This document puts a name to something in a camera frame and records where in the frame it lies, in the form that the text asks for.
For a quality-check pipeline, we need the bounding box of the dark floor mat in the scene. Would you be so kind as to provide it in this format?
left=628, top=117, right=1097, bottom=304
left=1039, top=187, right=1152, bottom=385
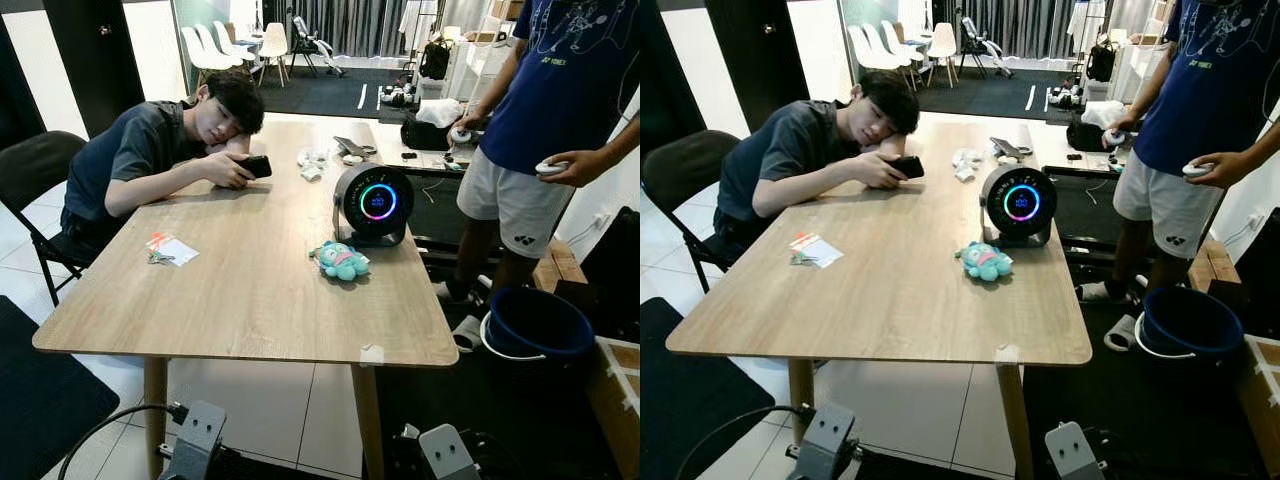
left=0, top=295, right=121, bottom=480
left=640, top=297, right=761, bottom=480

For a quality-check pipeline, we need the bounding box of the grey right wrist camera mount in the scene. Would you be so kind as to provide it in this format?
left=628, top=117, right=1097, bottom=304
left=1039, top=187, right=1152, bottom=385
left=418, top=424, right=481, bottom=480
left=1045, top=421, right=1106, bottom=480

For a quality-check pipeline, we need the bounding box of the white shell chair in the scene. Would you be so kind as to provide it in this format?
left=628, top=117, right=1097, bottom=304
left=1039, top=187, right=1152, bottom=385
left=866, top=21, right=915, bottom=71
left=848, top=25, right=891, bottom=73
left=198, top=21, right=249, bottom=71
left=258, top=22, right=291, bottom=87
left=927, top=22, right=959, bottom=87
left=180, top=25, right=226, bottom=73

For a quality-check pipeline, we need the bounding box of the round black fan ring light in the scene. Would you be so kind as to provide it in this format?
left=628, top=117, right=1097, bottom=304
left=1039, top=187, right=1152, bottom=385
left=980, top=165, right=1059, bottom=249
left=332, top=163, right=416, bottom=249

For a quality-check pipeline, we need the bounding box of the teal plush toy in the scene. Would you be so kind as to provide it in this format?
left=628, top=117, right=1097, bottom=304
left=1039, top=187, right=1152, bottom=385
left=309, top=240, right=372, bottom=283
left=954, top=240, right=1015, bottom=284

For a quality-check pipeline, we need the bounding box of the seated person grey shirt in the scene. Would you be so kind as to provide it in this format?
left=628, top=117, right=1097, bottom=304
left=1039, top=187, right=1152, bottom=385
left=60, top=70, right=266, bottom=266
left=712, top=70, right=921, bottom=266

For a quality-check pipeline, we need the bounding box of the wooden table leg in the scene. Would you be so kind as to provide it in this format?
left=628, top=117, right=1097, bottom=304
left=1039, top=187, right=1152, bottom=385
left=995, top=363, right=1038, bottom=480
left=142, top=357, right=171, bottom=476
left=786, top=358, right=814, bottom=446
left=350, top=364, right=387, bottom=480

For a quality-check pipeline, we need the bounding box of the standing person blue shirt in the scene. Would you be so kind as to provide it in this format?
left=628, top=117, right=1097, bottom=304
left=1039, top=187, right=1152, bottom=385
left=1078, top=0, right=1280, bottom=304
left=435, top=0, right=641, bottom=306

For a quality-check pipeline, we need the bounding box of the black rug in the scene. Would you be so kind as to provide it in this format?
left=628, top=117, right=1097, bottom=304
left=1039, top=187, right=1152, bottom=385
left=915, top=68, right=1101, bottom=121
left=255, top=65, right=441, bottom=119

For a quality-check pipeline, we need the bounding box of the blue bucket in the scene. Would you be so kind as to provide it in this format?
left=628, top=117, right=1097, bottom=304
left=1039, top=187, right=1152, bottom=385
left=480, top=287, right=598, bottom=363
left=1133, top=287, right=1247, bottom=361

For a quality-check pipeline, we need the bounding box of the black bag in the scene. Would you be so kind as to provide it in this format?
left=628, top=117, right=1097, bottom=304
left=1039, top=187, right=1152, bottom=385
left=1066, top=115, right=1116, bottom=153
left=401, top=113, right=453, bottom=152

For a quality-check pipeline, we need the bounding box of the black backpack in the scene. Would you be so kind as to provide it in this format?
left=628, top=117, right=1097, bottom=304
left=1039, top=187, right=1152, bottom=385
left=1085, top=40, right=1117, bottom=83
left=418, top=38, right=451, bottom=81

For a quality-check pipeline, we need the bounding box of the black flat panel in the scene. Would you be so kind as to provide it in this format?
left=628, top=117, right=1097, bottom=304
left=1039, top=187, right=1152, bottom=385
left=583, top=205, right=641, bottom=341
left=1235, top=205, right=1280, bottom=301

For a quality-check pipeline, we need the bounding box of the wooden crate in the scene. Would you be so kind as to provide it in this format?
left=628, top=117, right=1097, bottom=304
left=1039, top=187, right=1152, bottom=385
left=1188, top=240, right=1241, bottom=293
left=535, top=240, right=589, bottom=293

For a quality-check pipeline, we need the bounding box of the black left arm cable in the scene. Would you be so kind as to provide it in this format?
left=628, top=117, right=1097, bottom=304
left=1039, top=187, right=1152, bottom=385
left=58, top=402, right=191, bottom=480
left=675, top=404, right=816, bottom=480

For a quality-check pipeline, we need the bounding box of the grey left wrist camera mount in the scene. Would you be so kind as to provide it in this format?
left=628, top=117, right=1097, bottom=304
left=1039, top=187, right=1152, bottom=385
left=795, top=403, right=856, bottom=480
left=165, top=401, right=227, bottom=480

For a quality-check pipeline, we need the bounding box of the taped cardboard box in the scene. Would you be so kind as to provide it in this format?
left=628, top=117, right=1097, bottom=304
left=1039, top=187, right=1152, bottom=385
left=1238, top=335, right=1280, bottom=451
left=590, top=335, right=641, bottom=471

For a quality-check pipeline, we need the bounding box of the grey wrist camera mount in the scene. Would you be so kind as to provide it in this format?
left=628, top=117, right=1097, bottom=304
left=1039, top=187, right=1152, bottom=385
left=1045, top=421, right=1106, bottom=480
left=418, top=424, right=481, bottom=480
left=165, top=401, right=227, bottom=480
left=795, top=403, right=856, bottom=480

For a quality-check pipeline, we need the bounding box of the grey curtain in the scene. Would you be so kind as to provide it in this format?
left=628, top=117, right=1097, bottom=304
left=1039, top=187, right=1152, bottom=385
left=975, top=0, right=1076, bottom=56
left=300, top=0, right=406, bottom=56

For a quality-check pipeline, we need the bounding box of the white paper card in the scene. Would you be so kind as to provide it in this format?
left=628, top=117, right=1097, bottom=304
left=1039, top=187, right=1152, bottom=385
left=158, top=237, right=201, bottom=268
left=800, top=237, right=846, bottom=269

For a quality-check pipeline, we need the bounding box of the black folding chair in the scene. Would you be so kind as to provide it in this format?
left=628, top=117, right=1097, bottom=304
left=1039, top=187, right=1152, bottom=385
left=0, top=130, right=91, bottom=306
left=642, top=130, right=741, bottom=296

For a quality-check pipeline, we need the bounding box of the white cloth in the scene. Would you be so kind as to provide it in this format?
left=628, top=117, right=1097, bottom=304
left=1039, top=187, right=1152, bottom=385
left=1078, top=100, right=1128, bottom=129
left=415, top=98, right=464, bottom=129

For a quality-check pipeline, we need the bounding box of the black door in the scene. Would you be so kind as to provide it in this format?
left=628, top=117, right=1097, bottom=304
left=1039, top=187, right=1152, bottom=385
left=705, top=0, right=801, bottom=106
left=42, top=0, right=147, bottom=139

